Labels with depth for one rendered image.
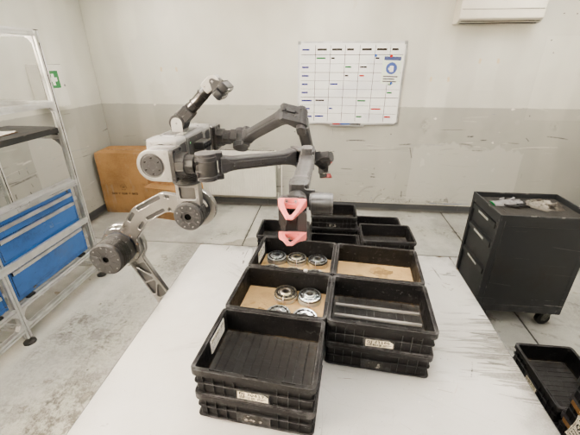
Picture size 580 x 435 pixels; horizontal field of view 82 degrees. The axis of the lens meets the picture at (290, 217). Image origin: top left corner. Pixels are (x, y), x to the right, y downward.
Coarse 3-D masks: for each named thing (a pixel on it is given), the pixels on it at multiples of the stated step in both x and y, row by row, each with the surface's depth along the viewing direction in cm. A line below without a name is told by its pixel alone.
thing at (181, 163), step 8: (168, 152) 120; (176, 152) 124; (184, 152) 126; (176, 160) 122; (184, 160) 122; (192, 160) 123; (176, 168) 123; (184, 168) 123; (192, 168) 123; (176, 176) 124; (184, 176) 131
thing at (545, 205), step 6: (528, 204) 239; (534, 204) 239; (540, 204) 237; (546, 204) 239; (552, 204) 236; (558, 204) 238; (540, 210) 232; (546, 210) 231; (552, 210) 231; (558, 210) 232
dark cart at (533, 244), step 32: (480, 192) 256; (512, 192) 254; (480, 224) 249; (512, 224) 219; (544, 224) 216; (576, 224) 214; (480, 256) 246; (512, 256) 228; (544, 256) 226; (576, 256) 224; (480, 288) 241; (512, 288) 239; (544, 288) 236; (544, 320) 251
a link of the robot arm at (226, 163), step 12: (204, 156) 118; (216, 156) 121; (228, 156) 124; (240, 156) 126; (252, 156) 126; (264, 156) 128; (276, 156) 130; (288, 156) 132; (228, 168) 124; (240, 168) 126; (204, 180) 121
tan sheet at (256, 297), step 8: (256, 288) 158; (264, 288) 158; (272, 288) 158; (248, 296) 152; (256, 296) 152; (264, 296) 152; (272, 296) 152; (248, 304) 147; (256, 304) 147; (264, 304) 147; (272, 304) 147; (280, 304) 147; (296, 304) 147; (320, 304) 147; (320, 312) 142
